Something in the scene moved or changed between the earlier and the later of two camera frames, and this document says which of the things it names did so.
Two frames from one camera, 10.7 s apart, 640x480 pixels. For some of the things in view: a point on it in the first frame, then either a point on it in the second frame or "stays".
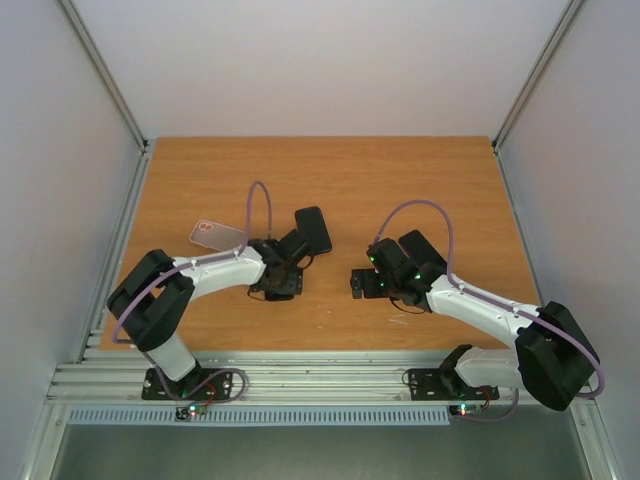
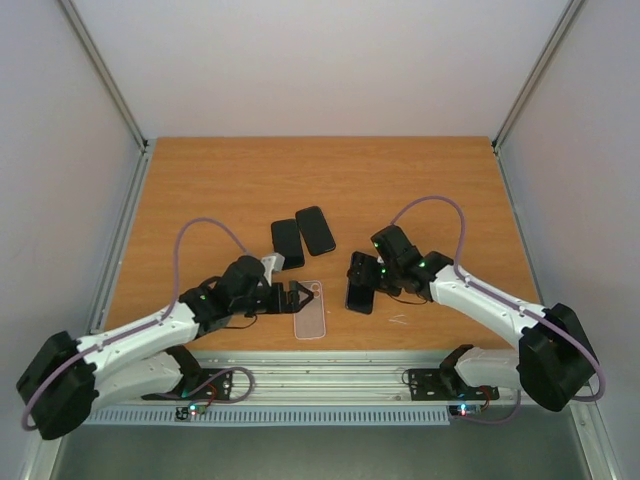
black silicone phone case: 312,226 stays
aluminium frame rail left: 101,306 stays
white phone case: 217,236 to 309,322
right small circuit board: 465,410 stays
